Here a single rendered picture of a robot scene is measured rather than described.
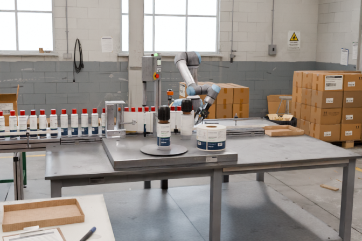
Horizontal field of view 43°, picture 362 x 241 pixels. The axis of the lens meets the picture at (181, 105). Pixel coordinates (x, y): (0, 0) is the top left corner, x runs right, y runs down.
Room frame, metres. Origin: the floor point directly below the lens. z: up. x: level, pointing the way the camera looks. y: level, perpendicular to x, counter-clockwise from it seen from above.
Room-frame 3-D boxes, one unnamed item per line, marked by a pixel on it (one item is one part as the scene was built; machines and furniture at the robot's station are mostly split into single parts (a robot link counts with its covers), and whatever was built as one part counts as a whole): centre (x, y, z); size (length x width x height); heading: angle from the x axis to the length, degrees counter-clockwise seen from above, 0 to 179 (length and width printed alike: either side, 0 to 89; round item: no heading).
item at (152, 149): (2.93, 0.11, 0.89); 0.31 x 0.31 x 0.01
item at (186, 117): (3.30, -0.04, 1.03); 0.09 x 0.09 x 0.30
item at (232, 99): (7.47, -0.51, 0.45); 1.20 x 0.84 x 0.89; 16
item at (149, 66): (3.60, 0.23, 1.38); 0.17 x 0.10 x 0.19; 161
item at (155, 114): (3.33, 0.19, 0.97); 0.05 x 0.05 x 0.19
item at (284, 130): (3.82, -0.85, 0.85); 0.30 x 0.26 x 0.04; 106
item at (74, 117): (3.35, 0.79, 0.98); 0.05 x 0.05 x 0.20
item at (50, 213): (1.96, 0.62, 0.82); 0.34 x 0.24 x 0.03; 110
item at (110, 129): (3.35, 0.49, 1.01); 0.14 x 0.13 x 0.26; 106
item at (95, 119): (3.40, 0.65, 0.98); 0.05 x 0.05 x 0.20
